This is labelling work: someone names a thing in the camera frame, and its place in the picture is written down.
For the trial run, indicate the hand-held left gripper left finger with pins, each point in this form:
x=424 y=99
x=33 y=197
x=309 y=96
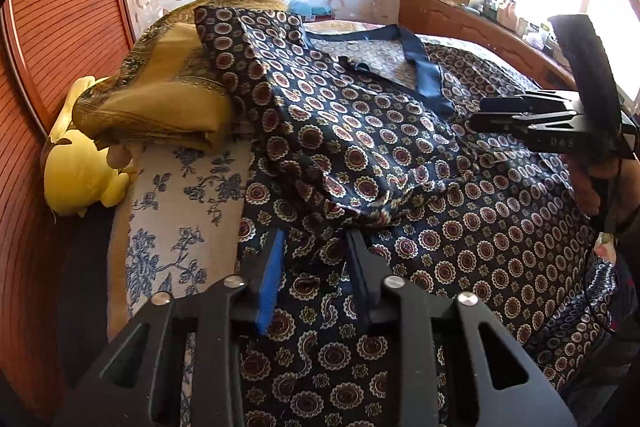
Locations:
x=272 y=277

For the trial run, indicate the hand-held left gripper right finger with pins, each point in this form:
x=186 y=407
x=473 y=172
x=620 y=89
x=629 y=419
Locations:
x=361 y=277

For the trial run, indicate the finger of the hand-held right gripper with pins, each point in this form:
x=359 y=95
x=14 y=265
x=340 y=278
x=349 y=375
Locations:
x=515 y=123
x=525 y=102

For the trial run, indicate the navy medallion print garment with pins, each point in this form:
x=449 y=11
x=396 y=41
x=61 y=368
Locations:
x=400 y=187

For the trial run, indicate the person's right hand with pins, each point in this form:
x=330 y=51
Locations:
x=582 y=189

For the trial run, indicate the pink bottle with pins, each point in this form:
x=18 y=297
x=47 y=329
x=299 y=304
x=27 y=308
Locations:
x=510 y=14

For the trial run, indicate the wooden cabinet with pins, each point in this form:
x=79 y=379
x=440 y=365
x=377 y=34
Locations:
x=450 y=19

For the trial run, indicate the blue floral bed sheet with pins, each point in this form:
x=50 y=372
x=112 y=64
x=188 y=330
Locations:
x=160 y=217

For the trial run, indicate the yellow plush toy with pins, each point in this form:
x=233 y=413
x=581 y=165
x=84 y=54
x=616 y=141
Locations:
x=75 y=177

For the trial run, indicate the golden brown pillow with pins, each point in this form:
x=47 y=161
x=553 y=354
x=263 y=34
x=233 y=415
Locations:
x=165 y=82

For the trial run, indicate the light blue cloth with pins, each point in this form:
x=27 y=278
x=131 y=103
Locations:
x=310 y=8

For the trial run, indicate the wooden slatted headboard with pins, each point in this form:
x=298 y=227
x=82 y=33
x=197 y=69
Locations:
x=55 y=7

